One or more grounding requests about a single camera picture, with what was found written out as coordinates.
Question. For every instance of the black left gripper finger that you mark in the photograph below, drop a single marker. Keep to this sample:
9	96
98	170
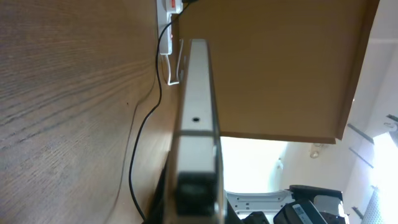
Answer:
156	209

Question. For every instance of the black Galaxy flip phone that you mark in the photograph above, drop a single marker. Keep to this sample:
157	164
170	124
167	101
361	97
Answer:
194	191

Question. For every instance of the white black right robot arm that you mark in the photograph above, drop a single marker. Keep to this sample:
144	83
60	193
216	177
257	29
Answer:
299	204

